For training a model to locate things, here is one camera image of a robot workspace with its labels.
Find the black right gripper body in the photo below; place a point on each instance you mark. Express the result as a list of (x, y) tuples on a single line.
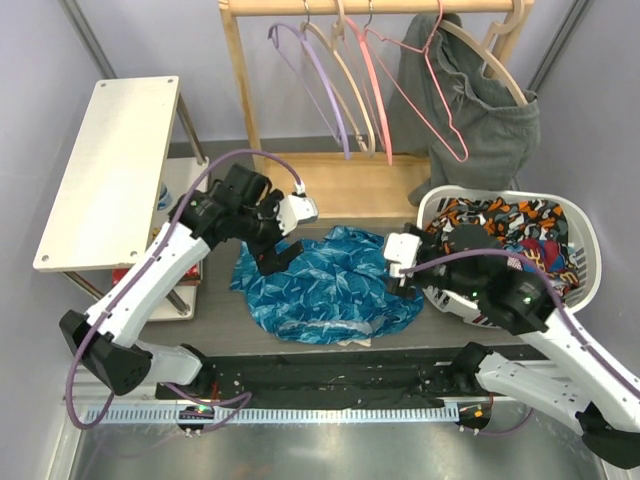
[(435, 276)]

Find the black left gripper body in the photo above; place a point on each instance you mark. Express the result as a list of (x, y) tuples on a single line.
[(261, 234)]

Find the blue patterned shorts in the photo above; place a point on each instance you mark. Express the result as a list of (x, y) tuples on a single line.
[(334, 292)]

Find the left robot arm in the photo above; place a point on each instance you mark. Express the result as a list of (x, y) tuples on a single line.
[(244, 206)]

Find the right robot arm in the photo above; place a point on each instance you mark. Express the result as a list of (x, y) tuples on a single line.
[(597, 397)]

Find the grey shorts on hanger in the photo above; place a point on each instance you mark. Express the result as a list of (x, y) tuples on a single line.
[(501, 136)]

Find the beige wooden hanger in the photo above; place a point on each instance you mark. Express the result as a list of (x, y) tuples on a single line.
[(366, 141)]

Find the pink plastic hanger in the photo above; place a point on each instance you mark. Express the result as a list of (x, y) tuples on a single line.
[(383, 126)]

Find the light wooden hanger with shorts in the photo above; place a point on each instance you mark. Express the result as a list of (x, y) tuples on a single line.
[(487, 49)]

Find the wooden clothes rack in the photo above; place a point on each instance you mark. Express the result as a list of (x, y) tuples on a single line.
[(362, 187)]

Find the red colourful book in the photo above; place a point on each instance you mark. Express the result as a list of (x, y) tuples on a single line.
[(192, 272)]

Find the blue white cup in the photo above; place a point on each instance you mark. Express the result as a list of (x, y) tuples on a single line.
[(165, 198)]

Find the colourful patterned clothes in basket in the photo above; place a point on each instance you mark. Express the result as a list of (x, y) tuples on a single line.
[(537, 229)]

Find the white two-tier side table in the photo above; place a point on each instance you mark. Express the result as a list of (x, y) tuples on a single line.
[(135, 135)]

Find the white laundry basket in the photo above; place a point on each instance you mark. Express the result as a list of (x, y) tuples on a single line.
[(581, 233)]

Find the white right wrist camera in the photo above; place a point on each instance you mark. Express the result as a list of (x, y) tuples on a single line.
[(400, 253)]

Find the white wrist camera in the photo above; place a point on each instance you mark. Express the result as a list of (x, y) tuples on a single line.
[(295, 209), (400, 253)]

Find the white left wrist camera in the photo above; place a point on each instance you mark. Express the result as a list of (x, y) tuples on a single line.
[(295, 209)]

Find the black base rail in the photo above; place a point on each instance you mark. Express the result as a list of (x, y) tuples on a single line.
[(333, 380)]

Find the white slotted cable duct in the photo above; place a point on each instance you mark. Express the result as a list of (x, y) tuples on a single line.
[(186, 414)]

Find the pink wire hanger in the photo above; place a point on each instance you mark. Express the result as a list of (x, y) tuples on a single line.
[(424, 52)]

